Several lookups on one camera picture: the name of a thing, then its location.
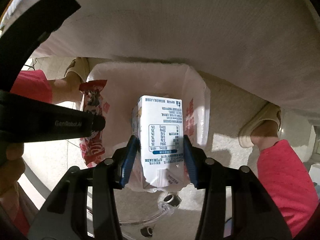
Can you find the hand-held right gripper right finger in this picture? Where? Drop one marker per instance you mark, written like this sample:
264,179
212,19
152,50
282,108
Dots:
190,160

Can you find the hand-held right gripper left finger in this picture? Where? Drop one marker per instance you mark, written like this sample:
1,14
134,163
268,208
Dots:
130,160

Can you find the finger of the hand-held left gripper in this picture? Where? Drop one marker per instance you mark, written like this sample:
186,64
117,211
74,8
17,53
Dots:
98,125

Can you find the red snack wrapper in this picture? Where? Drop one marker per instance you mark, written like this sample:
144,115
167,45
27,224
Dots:
96,100

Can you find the white blue milk carton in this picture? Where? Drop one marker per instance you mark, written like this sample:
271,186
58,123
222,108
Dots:
162,140

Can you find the white red print plastic bag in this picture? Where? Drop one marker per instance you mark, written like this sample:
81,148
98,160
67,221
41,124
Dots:
195,92

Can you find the person's left forearm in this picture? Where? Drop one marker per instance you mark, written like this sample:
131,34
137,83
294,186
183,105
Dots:
15,205

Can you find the person's left hand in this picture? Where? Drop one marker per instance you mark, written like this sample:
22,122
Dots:
11,165

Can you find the person's left leg red pants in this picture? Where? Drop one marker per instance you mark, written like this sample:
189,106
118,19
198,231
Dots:
32,85

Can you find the small black round cap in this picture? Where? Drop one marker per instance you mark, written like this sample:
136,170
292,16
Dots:
147,231
171,200

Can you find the beige slipper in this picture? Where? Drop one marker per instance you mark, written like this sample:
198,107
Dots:
77,66
257,120

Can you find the bed frame with striped headboard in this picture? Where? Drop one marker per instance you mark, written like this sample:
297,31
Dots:
175,30

